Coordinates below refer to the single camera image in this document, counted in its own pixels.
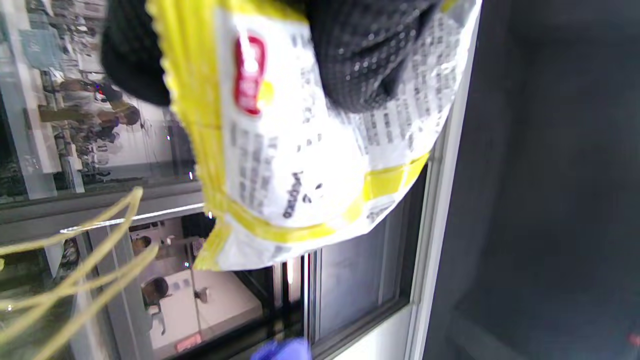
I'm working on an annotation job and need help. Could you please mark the person's left hand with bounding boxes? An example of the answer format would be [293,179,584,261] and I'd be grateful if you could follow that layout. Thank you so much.
[101,0,442,114]

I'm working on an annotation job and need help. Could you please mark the yellow white chips bag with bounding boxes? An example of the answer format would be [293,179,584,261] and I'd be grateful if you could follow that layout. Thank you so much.
[145,0,483,273]

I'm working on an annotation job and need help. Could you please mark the grey blue barcode scanner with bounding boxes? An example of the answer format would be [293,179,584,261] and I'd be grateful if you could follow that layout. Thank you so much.
[250,337,313,360]

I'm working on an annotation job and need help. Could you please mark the brown paper bag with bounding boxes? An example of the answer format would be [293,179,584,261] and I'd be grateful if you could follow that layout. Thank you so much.
[0,186,161,360]

